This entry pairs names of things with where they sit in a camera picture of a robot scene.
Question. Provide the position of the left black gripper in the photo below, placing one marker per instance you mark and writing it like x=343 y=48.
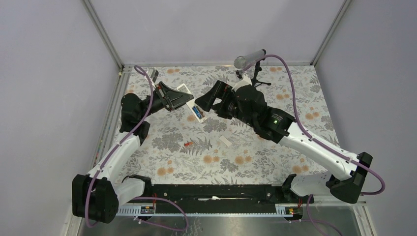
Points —
x=174 y=98

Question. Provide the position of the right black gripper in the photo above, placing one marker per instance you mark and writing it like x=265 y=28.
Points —
x=221 y=90

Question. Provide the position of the white remote control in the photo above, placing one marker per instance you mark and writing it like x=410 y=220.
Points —
x=191 y=103

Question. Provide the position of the white battery cover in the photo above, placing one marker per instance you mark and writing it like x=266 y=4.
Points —
x=225 y=141

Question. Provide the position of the blue battery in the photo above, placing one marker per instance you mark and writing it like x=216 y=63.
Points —
x=196 y=111

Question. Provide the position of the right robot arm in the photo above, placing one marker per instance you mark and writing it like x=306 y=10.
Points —
x=345 y=171

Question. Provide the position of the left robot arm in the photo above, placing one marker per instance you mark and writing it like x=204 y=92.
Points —
x=96 y=195

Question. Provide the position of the silver microphone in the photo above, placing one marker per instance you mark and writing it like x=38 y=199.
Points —
x=242 y=61

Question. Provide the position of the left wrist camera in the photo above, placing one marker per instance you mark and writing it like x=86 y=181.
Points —
x=153 y=74

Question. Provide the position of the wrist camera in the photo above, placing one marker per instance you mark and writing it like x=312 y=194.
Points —
x=153 y=74
x=244 y=81

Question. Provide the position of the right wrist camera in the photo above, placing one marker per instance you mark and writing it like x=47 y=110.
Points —
x=244 y=81

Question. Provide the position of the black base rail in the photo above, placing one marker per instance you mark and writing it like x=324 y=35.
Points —
x=221 y=199

